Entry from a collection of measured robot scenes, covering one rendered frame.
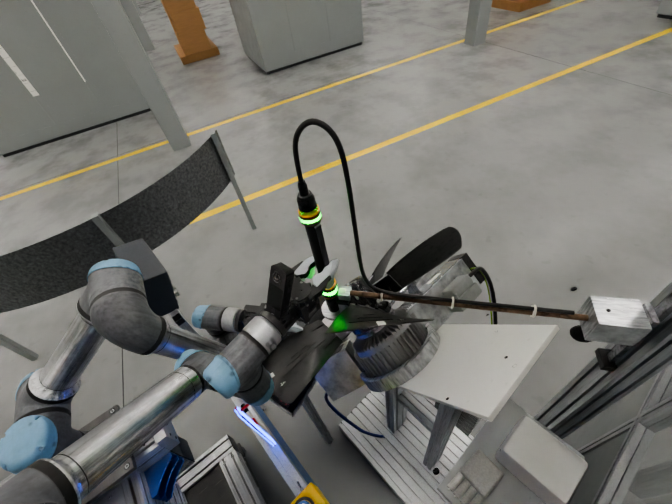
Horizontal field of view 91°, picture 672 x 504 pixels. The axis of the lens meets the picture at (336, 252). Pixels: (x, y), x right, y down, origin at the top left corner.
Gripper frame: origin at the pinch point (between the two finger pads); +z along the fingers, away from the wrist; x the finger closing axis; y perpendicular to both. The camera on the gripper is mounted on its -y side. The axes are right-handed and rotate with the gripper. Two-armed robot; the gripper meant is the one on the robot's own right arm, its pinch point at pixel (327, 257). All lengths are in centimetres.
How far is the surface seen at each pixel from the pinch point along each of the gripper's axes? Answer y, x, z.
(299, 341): 27.9, -5.8, -12.7
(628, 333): 10, 59, 22
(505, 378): 11.9, 42.9, 0.7
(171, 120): 112, -390, 142
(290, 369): 26.8, -1.9, -20.5
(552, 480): 49, 63, 0
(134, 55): 37, -392, 140
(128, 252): 22, -81, -23
